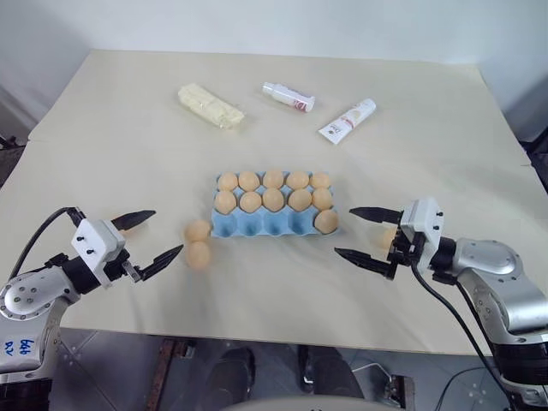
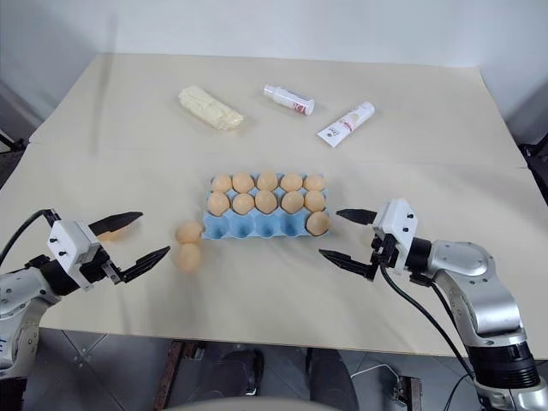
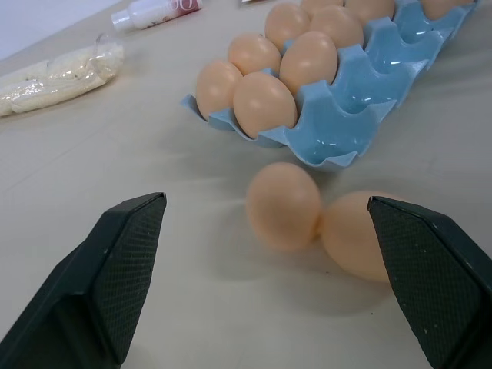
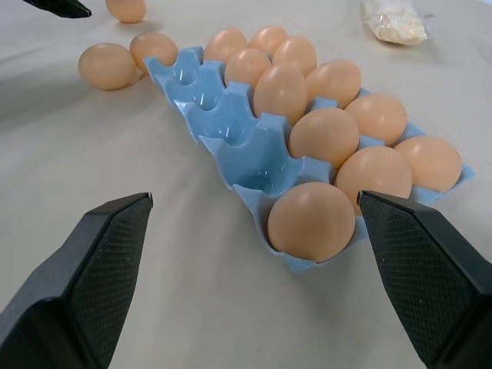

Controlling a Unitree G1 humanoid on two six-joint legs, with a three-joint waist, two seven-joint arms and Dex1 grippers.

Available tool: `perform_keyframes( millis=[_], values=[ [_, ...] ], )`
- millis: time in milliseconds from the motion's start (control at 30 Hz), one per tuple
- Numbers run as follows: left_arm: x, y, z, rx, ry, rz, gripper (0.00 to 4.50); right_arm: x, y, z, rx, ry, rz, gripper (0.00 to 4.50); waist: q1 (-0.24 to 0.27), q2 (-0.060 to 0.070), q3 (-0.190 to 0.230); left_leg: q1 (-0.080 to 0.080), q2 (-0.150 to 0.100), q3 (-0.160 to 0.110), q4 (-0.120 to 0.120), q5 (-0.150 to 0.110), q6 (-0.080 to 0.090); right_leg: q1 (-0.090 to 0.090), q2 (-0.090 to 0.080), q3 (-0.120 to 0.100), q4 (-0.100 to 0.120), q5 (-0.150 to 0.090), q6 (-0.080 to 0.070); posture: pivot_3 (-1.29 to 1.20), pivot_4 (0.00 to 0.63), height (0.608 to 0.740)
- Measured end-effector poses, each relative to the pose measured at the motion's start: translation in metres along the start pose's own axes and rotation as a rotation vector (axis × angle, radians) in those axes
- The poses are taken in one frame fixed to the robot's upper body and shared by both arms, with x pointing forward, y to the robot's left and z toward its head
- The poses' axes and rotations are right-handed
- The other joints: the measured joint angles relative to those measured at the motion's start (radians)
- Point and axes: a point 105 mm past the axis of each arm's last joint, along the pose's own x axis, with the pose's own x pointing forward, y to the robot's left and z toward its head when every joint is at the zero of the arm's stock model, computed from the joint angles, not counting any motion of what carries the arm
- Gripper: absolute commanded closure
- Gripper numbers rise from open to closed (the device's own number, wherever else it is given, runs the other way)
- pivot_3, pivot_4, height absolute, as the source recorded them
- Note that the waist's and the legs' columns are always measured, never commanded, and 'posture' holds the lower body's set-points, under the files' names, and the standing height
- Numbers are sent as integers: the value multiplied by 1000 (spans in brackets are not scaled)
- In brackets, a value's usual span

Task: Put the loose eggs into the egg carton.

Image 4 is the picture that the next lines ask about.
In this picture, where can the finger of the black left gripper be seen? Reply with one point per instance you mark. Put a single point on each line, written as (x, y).
(61, 8)

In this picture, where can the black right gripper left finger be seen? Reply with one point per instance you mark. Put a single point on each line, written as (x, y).
(77, 284)

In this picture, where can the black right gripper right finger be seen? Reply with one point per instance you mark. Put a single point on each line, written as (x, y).
(430, 276)

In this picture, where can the blue plastic egg tray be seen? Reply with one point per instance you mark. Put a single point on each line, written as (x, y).
(246, 153)

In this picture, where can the brown egg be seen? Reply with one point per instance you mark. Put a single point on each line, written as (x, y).
(378, 117)
(153, 48)
(246, 69)
(323, 136)
(280, 94)
(296, 54)
(107, 66)
(334, 82)
(267, 37)
(430, 163)
(374, 178)
(225, 43)
(126, 9)
(311, 222)

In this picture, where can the clear bag of yellowish food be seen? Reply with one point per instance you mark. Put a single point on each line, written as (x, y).
(396, 21)

